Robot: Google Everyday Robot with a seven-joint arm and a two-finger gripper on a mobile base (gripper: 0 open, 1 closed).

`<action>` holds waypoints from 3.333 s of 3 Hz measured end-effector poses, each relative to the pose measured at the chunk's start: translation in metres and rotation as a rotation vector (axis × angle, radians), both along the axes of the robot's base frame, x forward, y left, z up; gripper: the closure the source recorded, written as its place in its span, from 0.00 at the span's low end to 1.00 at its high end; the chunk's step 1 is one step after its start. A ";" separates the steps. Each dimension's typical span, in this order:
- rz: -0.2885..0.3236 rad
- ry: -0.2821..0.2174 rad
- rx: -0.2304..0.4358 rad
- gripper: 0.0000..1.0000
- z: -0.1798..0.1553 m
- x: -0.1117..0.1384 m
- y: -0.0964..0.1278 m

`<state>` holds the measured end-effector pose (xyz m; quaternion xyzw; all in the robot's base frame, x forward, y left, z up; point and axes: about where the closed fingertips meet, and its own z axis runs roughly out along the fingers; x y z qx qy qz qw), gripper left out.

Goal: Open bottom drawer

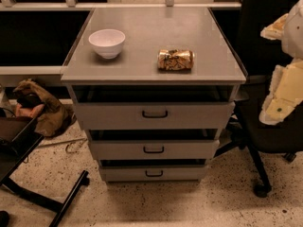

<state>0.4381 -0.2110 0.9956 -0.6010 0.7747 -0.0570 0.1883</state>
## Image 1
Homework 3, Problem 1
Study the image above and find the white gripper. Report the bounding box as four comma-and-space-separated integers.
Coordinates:
258, 13, 303, 125

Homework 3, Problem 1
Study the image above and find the grey bottom drawer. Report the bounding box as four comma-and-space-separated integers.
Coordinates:
99, 166, 207, 183

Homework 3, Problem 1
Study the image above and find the grey drawer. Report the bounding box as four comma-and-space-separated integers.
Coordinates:
99, 166, 207, 183
89, 140, 219, 160
74, 102, 235, 130

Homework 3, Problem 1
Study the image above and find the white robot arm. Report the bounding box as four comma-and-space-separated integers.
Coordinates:
259, 0, 303, 125

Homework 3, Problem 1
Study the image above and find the grey drawer cabinet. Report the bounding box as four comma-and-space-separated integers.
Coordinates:
62, 7, 245, 170

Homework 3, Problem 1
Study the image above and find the grey top drawer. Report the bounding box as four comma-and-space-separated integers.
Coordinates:
74, 102, 235, 130

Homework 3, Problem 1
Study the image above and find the grey middle drawer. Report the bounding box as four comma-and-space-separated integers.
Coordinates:
89, 140, 219, 160

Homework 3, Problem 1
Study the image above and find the black office chair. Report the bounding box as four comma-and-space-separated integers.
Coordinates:
212, 0, 303, 198

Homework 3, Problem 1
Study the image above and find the grey long desk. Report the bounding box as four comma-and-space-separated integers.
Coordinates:
0, 2, 242, 88

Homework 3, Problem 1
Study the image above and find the white ceramic bowl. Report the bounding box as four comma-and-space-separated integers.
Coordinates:
88, 29, 126, 59

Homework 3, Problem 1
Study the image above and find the brown crumpled bag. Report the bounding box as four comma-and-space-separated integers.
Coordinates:
13, 79, 76, 137

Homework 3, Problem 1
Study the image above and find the black table stand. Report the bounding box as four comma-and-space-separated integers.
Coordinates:
0, 116, 91, 227

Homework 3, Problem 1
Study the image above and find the metal wire hook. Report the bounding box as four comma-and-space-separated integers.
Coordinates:
65, 138, 86, 154

